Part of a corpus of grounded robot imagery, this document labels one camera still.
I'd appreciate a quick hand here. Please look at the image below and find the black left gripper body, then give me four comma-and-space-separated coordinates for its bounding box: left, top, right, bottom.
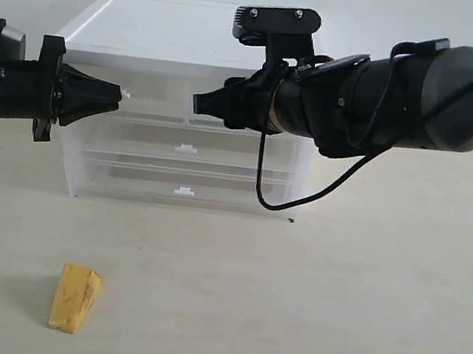
32, 35, 74, 143

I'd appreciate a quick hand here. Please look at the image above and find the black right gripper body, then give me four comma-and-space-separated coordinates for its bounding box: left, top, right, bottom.
220, 66, 289, 135

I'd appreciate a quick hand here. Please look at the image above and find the yellow wedge sponge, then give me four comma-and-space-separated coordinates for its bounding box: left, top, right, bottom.
48, 263, 103, 334

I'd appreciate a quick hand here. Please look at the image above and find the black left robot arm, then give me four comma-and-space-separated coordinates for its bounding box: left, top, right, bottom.
0, 19, 123, 143

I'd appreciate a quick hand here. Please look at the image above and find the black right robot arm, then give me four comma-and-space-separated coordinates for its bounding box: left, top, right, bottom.
193, 29, 473, 158

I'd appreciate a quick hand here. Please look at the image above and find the white plastic drawer cabinet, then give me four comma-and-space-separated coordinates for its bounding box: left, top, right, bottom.
59, 0, 315, 213

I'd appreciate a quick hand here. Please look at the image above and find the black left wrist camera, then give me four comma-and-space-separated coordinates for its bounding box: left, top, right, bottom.
0, 18, 27, 61

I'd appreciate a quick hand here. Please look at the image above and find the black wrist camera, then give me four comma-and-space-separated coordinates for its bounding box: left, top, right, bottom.
0, 18, 27, 61
232, 5, 322, 68

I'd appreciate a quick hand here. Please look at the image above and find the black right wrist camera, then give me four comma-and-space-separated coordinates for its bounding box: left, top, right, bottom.
232, 5, 322, 68

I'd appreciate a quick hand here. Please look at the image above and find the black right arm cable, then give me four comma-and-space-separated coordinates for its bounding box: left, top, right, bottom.
250, 20, 473, 239

